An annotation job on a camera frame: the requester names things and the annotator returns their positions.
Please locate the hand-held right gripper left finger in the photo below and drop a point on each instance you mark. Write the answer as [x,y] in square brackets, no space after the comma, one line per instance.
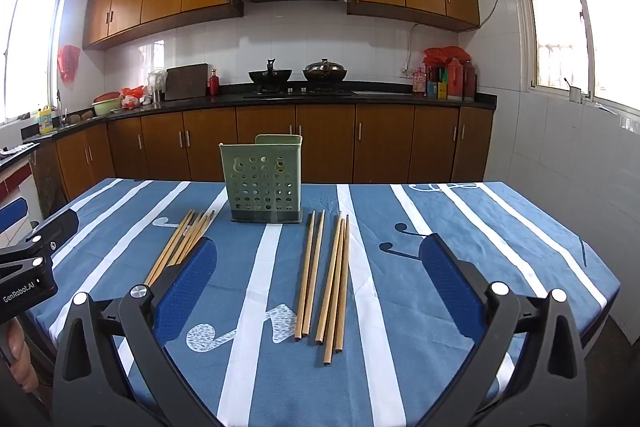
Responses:
[185,287]

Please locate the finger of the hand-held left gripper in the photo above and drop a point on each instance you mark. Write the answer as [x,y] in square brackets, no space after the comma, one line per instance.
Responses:
[60,224]
[12,213]

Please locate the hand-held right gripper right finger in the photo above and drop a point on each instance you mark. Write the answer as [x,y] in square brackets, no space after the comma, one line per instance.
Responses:
[445,277]

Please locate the green perforated utensil holder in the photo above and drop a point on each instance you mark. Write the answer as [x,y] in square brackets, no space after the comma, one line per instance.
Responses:
[260,187]

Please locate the person's left hand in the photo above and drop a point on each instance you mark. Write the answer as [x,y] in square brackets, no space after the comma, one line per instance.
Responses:
[17,349]

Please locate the blue white striped tablecloth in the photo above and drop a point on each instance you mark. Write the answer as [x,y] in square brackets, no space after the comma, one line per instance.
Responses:
[400,307]

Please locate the yellow detergent bottle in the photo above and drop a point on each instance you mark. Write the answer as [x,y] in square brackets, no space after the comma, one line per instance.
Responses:
[45,121]

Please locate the metal faucet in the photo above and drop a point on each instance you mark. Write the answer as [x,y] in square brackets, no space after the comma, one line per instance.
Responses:
[62,112]

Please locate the green basin with red lid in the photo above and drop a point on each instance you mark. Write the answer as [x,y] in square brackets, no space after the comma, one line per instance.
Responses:
[106,105]

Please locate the red bag on counter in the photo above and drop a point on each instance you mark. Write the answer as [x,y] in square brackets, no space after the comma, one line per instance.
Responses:
[132,97]

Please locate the red hanging plastic bag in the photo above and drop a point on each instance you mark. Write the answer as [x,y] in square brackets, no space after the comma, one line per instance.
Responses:
[68,63]

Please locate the clear glass jars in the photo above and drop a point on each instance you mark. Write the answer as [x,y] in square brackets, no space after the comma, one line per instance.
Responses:
[156,86]

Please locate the brown base cabinets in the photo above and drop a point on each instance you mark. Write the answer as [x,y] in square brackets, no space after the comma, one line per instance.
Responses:
[325,142]

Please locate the dark cutting board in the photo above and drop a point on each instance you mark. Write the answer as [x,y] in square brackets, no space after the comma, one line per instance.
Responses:
[186,82]

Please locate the bright red gift box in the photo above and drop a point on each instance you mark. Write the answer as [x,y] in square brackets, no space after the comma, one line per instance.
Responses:
[454,82]

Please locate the pink packet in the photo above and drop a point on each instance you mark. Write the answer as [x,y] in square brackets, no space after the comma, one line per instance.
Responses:
[420,83]

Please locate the dark red gift box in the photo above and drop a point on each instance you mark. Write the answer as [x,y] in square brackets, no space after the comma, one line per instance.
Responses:
[469,82]

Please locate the black kitchen countertop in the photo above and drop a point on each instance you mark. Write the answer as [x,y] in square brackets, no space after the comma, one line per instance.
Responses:
[350,99]

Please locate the red bottle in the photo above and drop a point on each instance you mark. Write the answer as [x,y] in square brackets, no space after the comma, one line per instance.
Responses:
[214,84]

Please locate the red crumpled plastic bag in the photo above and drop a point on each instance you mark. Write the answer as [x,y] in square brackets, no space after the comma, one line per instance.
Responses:
[445,55]

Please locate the white mug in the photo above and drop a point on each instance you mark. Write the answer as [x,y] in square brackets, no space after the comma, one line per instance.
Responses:
[575,94]

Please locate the gas stove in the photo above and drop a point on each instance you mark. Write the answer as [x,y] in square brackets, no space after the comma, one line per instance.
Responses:
[300,93]

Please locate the black open wok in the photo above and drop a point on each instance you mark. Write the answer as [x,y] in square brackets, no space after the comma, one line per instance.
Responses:
[270,77]

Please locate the wok with lid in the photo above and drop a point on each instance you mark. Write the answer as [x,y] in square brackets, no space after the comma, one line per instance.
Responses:
[324,72]

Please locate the large sliding window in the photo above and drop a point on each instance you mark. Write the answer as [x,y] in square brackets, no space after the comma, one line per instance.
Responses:
[560,17]

